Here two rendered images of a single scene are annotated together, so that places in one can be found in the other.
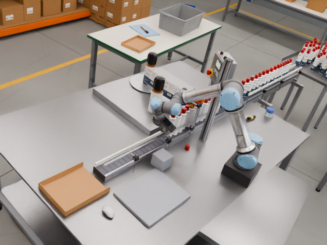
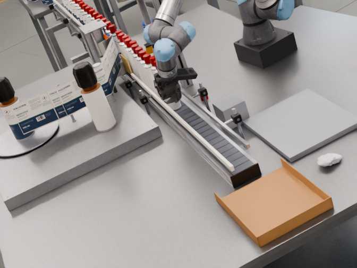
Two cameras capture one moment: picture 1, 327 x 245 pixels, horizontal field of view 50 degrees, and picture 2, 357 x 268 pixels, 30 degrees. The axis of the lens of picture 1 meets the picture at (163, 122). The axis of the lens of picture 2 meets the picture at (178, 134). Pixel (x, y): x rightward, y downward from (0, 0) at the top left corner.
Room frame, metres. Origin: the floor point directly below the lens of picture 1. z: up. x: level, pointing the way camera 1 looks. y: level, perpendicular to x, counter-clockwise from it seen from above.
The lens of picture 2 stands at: (0.40, 1.81, 2.11)
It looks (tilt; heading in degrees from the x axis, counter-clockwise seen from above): 29 degrees down; 312
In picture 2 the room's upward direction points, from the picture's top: 20 degrees counter-clockwise
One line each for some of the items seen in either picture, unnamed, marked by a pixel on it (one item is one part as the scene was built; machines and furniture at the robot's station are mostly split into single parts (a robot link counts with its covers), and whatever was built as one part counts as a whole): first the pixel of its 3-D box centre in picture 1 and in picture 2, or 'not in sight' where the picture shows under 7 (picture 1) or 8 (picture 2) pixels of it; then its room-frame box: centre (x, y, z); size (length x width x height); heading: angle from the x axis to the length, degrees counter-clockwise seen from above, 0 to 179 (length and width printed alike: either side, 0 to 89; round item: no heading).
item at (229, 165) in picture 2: (156, 134); (173, 113); (1.97, 0.02, 0.90); 1.07 x 0.01 x 0.02; 144
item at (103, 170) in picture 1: (185, 128); (160, 96); (2.18, -0.17, 0.86); 1.65 x 0.08 x 0.04; 144
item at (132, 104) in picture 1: (155, 96); (62, 131); (2.54, 0.12, 0.86); 0.80 x 0.67 x 0.05; 144
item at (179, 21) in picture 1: (181, 19); not in sight; (4.47, 0.09, 0.91); 0.60 x 0.40 x 0.22; 156
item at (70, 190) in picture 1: (74, 186); (271, 199); (1.37, 0.41, 0.85); 0.30 x 0.26 x 0.04; 144
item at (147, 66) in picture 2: (184, 116); (154, 76); (2.15, -0.14, 0.98); 0.05 x 0.05 x 0.20
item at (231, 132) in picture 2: (166, 134); (186, 95); (1.93, -0.04, 0.95); 1.07 x 0.01 x 0.01; 144
